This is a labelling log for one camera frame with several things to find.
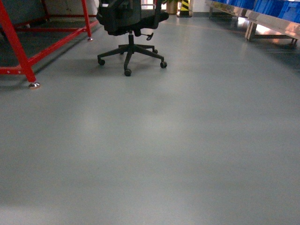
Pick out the yellow black striped bollard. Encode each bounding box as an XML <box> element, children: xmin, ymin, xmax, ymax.
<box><xmin>177</xmin><ymin>0</ymin><xmax>193</xmax><ymax>18</ymax></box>

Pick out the large blue plastic crate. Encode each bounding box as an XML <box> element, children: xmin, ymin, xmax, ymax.
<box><xmin>216</xmin><ymin>0</ymin><xmax>300</xmax><ymax>23</ymax></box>

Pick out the black office chair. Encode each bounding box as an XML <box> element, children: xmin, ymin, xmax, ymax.
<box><xmin>96</xmin><ymin>0</ymin><xmax>169</xmax><ymax>76</ymax></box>

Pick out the stainless steel roller rack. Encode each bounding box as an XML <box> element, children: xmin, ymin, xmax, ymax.
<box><xmin>205</xmin><ymin>0</ymin><xmax>300</xmax><ymax>48</ymax></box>

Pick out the red metal table frame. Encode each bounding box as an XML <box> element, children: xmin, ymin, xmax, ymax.
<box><xmin>0</xmin><ymin>0</ymin><xmax>98</xmax><ymax>89</ymax></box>

